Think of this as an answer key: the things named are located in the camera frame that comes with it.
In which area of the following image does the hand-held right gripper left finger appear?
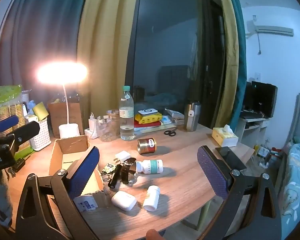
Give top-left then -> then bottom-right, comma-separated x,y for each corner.
15,145 -> 108,240

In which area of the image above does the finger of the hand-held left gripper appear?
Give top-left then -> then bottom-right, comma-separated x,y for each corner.
0,114 -> 20,133
0,121 -> 41,157

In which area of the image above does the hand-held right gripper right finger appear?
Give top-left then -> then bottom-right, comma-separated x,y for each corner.
197,145 -> 282,240

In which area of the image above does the green patterned keychain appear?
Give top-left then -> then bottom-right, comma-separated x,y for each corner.
101,163 -> 117,180

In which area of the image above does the black flashlight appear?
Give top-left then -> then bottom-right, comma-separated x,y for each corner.
108,164 -> 123,189

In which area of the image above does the white charger plug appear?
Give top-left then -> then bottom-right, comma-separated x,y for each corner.
114,150 -> 132,167

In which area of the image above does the black wristwatch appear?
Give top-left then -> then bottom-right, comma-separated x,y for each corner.
120,157 -> 138,185

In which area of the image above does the white earbuds case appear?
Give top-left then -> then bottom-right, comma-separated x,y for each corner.
111,191 -> 136,212

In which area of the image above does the teal label pill bottle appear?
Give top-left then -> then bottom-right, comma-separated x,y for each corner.
136,159 -> 164,175

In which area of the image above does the small white pill bottle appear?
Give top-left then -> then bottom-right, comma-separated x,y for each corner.
142,185 -> 161,211

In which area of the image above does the white woven plastic basket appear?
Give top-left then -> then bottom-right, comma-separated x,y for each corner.
29,119 -> 52,152

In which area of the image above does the green paper cup package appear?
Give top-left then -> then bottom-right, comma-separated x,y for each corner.
0,84 -> 34,155

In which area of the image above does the black car key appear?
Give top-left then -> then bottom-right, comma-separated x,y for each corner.
7,157 -> 26,178

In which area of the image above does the green sponge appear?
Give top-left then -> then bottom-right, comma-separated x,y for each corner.
32,102 -> 50,122

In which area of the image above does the black phone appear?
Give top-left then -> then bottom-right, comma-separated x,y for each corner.
215,146 -> 247,172

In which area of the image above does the white ribbed container stack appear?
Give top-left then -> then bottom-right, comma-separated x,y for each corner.
21,90 -> 32,105

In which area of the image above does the small white printed box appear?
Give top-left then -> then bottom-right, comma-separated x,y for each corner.
74,194 -> 98,212

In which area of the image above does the yellow tissue box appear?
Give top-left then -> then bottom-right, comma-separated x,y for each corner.
212,124 -> 239,147

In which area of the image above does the white power strip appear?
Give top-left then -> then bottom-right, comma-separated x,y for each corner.
84,127 -> 100,140

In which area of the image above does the brown kraft cardboard box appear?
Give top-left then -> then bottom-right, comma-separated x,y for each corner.
48,102 -> 84,138

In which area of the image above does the white desk lamp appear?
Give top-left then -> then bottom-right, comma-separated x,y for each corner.
37,62 -> 88,139

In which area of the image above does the clear plastic jar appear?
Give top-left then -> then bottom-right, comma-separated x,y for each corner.
96,109 -> 120,142

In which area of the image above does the steel tumbler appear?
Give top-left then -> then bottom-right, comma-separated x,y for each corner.
184,101 -> 202,132

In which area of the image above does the white computer desk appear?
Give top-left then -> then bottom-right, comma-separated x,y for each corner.
235,116 -> 270,149

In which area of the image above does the pale green paper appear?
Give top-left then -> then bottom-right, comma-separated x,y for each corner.
162,122 -> 186,131

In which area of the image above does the gold red tin can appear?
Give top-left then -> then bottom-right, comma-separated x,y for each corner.
137,137 -> 157,155

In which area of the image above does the clear water bottle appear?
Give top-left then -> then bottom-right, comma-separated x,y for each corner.
119,85 -> 135,141

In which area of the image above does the white plastic packet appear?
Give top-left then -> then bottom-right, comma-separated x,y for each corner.
164,108 -> 185,120

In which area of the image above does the red book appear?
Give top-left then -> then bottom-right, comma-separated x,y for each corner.
134,120 -> 163,129

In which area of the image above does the yellow wipes pack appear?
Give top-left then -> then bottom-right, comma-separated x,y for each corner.
135,112 -> 163,125

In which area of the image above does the blue printed blanket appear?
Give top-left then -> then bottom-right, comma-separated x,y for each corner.
277,136 -> 300,230

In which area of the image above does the black monitor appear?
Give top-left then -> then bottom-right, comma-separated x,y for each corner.
242,81 -> 278,119

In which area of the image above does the teal curtain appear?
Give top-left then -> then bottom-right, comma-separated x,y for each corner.
227,0 -> 248,130
0,0 -> 90,100

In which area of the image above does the yellow curtain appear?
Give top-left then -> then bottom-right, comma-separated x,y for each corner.
215,0 -> 240,130
76,0 -> 140,135

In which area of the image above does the glass sliding door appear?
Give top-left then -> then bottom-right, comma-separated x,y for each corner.
126,0 -> 227,128

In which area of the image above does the white air conditioner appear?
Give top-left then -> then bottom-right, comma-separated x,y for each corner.
245,20 -> 294,39

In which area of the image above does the white charger with cable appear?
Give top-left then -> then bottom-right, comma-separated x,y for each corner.
89,112 -> 101,139

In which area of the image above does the white wireless charger pad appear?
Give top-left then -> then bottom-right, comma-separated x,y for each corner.
138,109 -> 157,117

